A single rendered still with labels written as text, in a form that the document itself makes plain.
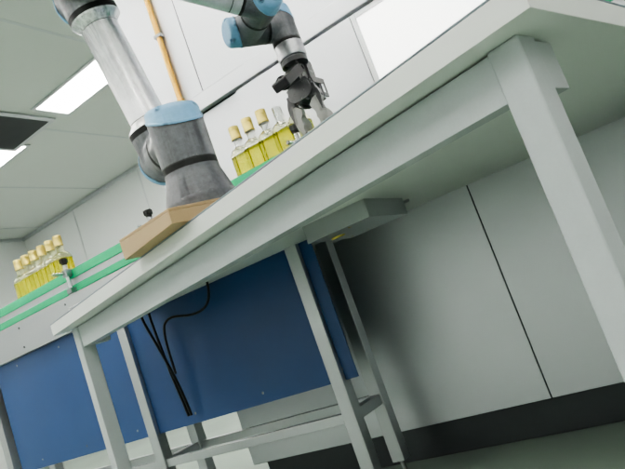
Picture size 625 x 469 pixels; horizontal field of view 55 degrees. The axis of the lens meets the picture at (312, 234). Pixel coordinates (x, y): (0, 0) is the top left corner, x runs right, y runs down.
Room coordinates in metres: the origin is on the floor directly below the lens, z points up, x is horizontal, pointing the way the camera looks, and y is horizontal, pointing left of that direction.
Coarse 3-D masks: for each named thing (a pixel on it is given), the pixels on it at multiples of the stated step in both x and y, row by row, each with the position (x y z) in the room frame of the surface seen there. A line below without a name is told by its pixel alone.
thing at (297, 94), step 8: (296, 56) 1.43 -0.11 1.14; (304, 56) 1.44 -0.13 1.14; (288, 64) 1.45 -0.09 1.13; (304, 64) 1.47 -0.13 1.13; (304, 72) 1.46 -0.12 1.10; (312, 72) 1.49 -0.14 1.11; (296, 80) 1.43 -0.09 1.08; (304, 80) 1.42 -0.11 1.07; (312, 80) 1.44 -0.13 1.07; (320, 80) 1.47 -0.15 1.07; (288, 88) 1.45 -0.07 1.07; (296, 88) 1.44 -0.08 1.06; (304, 88) 1.43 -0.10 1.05; (320, 88) 1.48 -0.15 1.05; (288, 96) 1.46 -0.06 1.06; (296, 96) 1.44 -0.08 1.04; (304, 96) 1.43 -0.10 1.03; (328, 96) 1.48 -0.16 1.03; (304, 104) 1.49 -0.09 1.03
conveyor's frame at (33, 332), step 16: (96, 288) 2.01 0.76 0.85; (64, 304) 2.10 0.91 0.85; (32, 320) 2.21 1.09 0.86; (48, 320) 2.16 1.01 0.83; (0, 336) 2.32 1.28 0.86; (16, 336) 2.27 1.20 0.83; (32, 336) 2.22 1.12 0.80; (48, 336) 2.17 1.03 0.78; (64, 336) 2.17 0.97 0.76; (0, 352) 2.33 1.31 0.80; (16, 352) 2.28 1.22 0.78
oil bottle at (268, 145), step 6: (264, 132) 1.74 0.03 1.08; (270, 132) 1.73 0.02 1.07; (264, 138) 1.74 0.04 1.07; (270, 138) 1.73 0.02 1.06; (264, 144) 1.74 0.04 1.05; (270, 144) 1.74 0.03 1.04; (264, 150) 1.75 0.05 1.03; (270, 150) 1.74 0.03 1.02; (276, 150) 1.73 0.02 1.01; (264, 156) 1.75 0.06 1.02; (270, 156) 1.74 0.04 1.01
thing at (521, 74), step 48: (528, 48) 0.63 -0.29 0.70; (432, 96) 0.71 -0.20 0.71; (480, 96) 0.67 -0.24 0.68; (528, 96) 0.63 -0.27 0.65; (384, 144) 0.78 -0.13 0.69; (432, 144) 0.73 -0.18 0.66; (528, 144) 0.64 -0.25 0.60; (576, 144) 0.64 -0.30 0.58; (288, 192) 0.94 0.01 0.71; (336, 192) 0.87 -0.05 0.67; (576, 192) 0.62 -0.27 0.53; (240, 240) 1.06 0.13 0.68; (576, 240) 0.64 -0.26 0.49; (144, 288) 1.36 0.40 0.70; (624, 288) 0.62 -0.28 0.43; (96, 336) 1.61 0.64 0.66; (624, 336) 0.63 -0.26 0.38; (96, 384) 1.70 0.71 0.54
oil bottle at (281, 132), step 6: (282, 120) 1.72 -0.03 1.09; (276, 126) 1.71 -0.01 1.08; (282, 126) 1.70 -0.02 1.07; (276, 132) 1.72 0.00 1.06; (282, 132) 1.71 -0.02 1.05; (288, 132) 1.70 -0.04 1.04; (276, 138) 1.72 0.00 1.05; (282, 138) 1.71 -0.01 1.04; (288, 138) 1.70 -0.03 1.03; (276, 144) 1.72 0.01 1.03; (282, 144) 1.71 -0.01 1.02; (282, 150) 1.72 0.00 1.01
